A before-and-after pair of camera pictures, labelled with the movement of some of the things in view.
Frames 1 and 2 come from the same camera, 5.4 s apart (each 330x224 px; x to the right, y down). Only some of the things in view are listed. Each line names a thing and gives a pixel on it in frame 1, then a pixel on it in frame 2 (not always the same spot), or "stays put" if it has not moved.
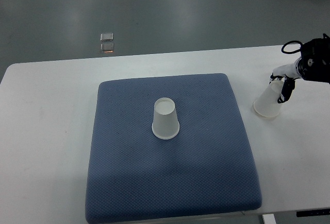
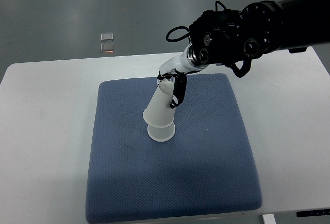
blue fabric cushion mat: x=133 y=175 stays put
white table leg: x=268 y=219 stays put
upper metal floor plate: x=106 y=37 stays put
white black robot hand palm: x=291 y=70 to x=181 y=64
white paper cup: x=266 y=103 to x=158 y=112
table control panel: x=312 y=212 stays put
